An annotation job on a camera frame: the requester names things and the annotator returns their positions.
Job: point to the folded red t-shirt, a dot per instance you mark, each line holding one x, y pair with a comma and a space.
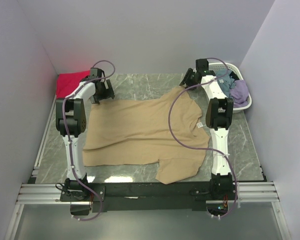
67, 83

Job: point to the blue t-shirt in basket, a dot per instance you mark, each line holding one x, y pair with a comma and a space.
225, 81

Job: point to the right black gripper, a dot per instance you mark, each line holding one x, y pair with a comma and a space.
185, 79

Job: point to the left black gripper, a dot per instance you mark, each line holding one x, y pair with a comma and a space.
108, 93

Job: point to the white laundry basket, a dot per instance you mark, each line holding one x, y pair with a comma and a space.
211, 87

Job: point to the purple t-shirt in basket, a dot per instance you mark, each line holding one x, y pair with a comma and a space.
240, 94

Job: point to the beige t-shirt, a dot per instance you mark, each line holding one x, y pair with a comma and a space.
162, 131

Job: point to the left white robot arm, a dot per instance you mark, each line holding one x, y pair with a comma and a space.
72, 93

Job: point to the aluminium frame rail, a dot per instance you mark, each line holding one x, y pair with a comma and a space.
255, 214

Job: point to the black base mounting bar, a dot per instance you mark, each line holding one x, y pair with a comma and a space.
104, 197

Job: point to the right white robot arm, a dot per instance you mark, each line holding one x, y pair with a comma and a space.
218, 119

